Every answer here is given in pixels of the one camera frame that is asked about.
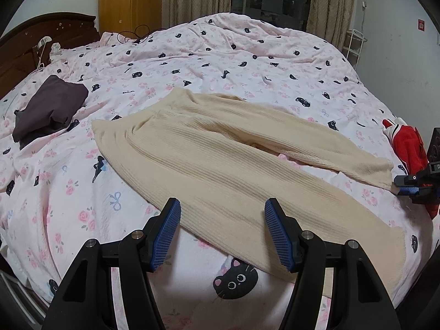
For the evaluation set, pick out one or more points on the yellow wooden wardrobe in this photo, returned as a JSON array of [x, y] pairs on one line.
[[130, 0]]

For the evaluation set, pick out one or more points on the cream ribbed knit pants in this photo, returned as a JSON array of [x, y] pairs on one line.
[[220, 165]]

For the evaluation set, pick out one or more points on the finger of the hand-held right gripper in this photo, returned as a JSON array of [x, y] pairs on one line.
[[410, 190]]

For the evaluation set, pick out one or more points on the red and white garment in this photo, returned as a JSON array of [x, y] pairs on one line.
[[410, 147]]

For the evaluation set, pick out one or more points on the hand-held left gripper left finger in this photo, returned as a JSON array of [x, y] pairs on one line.
[[166, 234]]

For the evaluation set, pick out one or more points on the pink cat print blanket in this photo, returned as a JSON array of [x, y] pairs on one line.
[[213, 62]]

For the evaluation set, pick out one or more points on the dark wooden bed headboard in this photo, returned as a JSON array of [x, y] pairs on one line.
[[24, 46]]

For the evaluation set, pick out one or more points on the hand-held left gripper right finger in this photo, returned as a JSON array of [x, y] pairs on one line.
[[280, 238]]

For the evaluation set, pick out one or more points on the dark brown folded garment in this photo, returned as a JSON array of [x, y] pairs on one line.
[[51, 105]]

